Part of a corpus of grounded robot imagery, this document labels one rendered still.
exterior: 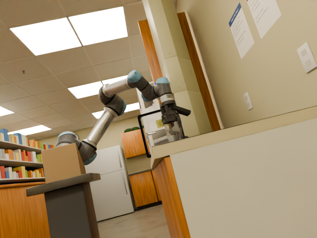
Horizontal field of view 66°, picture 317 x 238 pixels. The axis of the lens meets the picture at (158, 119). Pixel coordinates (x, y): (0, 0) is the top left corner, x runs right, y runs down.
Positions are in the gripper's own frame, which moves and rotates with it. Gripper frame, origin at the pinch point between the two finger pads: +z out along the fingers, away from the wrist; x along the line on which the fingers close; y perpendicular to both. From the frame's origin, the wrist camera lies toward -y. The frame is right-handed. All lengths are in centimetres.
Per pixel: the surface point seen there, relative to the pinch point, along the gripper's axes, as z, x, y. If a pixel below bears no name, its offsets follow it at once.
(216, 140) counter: 11, 58, 14
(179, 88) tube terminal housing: -41, -38, -27
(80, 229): 35, -14, 62
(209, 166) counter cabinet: 19, 57, 19
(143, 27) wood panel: -123, -77, -27
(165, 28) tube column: -95, -38, -29
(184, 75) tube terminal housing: -51, -38, -34
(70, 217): 28, -15, 65
